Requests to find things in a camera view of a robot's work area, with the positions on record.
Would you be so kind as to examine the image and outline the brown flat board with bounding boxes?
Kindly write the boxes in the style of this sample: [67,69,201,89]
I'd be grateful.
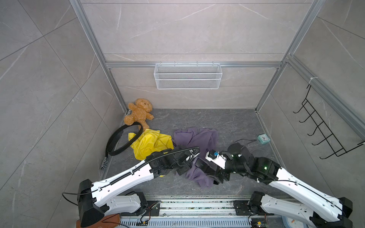
[76,214,121,228]

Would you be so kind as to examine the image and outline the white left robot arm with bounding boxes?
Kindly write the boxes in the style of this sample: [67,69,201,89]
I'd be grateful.
[77,147,200,228]

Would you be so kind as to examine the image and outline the black wire hook rack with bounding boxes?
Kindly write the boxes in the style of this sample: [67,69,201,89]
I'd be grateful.
[293,85,365,160]

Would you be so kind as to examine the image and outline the yellow trousers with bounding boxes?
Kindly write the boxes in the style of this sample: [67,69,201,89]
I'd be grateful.
[131,129,174,161]

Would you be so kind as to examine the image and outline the white wire mesh basket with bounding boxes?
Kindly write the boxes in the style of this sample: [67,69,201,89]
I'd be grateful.
[154,63,222,90]

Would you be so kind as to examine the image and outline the brown teddy bear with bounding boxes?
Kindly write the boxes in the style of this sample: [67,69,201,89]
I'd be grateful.
[124,98,154,131]

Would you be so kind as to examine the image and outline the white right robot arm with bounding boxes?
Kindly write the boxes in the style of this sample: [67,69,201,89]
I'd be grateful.
[195,142,353,228]

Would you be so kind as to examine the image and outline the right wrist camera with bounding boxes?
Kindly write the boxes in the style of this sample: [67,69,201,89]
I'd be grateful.
[205,150,227,169]

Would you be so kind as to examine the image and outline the metal base rail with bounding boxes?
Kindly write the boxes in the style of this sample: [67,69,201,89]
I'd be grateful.
[76,196,314,228]

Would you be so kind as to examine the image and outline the purple trousers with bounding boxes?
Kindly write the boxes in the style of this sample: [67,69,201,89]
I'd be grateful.
[173,127,219,189]

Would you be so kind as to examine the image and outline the small green alarm clock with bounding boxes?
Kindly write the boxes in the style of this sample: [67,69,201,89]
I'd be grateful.
[257,134,271,144]

